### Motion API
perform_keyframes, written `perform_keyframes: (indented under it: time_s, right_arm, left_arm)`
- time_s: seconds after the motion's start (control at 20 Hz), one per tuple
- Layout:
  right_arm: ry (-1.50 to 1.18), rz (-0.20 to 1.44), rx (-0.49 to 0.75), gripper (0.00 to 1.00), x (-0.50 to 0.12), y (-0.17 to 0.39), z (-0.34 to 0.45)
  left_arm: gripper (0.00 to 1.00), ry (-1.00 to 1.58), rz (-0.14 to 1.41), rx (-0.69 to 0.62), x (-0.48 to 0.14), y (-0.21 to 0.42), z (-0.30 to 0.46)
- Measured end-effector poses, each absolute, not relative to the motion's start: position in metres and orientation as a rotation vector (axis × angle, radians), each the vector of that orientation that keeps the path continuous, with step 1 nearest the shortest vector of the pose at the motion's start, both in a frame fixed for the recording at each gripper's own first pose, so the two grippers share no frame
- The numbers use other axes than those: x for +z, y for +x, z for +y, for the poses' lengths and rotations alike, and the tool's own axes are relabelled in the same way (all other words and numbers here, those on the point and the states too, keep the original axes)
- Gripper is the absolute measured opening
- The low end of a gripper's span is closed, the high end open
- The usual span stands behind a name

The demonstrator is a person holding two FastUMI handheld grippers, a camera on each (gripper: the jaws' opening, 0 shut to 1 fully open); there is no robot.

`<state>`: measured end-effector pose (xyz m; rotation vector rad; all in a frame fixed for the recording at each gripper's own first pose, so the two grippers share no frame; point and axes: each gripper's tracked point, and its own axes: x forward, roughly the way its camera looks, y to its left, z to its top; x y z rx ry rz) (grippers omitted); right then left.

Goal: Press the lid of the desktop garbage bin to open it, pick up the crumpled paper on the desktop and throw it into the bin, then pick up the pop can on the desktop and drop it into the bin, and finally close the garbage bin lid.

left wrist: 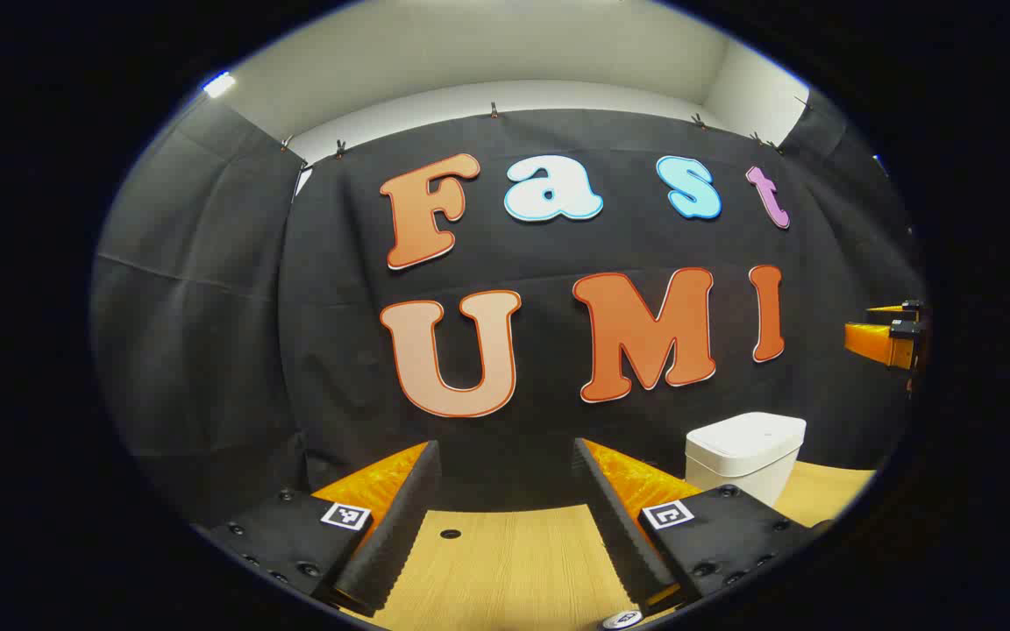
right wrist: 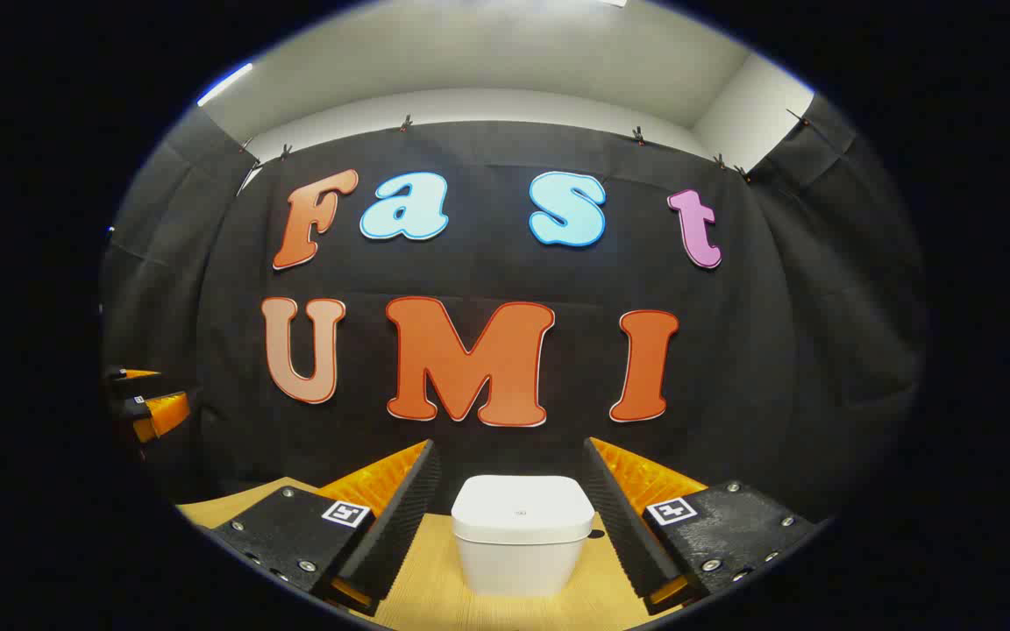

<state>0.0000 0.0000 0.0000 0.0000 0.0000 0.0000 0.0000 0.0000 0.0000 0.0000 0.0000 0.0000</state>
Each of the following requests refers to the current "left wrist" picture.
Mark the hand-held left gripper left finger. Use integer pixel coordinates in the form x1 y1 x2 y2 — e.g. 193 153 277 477
198 441 442 619

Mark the wooden desktop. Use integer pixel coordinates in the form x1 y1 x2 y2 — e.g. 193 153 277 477
343 460 876 630

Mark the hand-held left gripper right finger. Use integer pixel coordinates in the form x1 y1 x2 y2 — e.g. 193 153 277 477
573 438 830 614

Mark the black backdrop cloth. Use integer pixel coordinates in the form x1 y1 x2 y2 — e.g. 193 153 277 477
91 92 922 527

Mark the white desktop garbage bin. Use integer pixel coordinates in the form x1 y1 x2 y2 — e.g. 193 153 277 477
685 412 807 507

